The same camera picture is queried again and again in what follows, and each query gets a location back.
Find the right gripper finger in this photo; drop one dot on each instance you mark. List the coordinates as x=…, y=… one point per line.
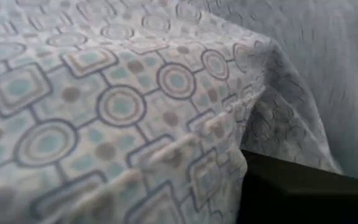
x=306, y=199

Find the light blue patterned cloth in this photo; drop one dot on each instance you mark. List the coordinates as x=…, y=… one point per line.
x=120, y=105

